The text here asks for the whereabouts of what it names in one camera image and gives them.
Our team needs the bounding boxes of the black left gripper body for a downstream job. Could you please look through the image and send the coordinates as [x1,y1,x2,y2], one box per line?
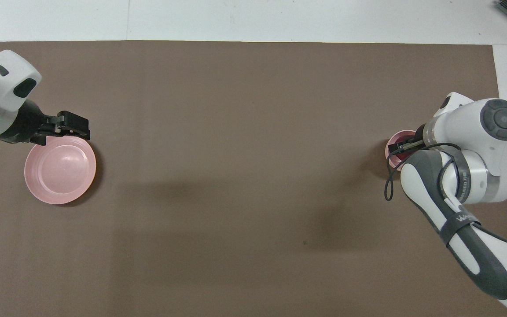
[0,99,58,145]

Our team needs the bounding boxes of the pink bowl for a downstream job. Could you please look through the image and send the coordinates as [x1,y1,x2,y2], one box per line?
[385,129,418,172]

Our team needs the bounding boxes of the pink plate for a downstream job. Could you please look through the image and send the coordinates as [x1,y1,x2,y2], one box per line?
[24,133,97,205]

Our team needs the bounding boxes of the brown table mat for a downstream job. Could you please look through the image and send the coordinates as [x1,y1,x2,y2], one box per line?
[0,41,507,317]

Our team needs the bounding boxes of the black right arm strap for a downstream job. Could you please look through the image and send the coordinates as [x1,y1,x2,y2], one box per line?
[439,211,479,247]

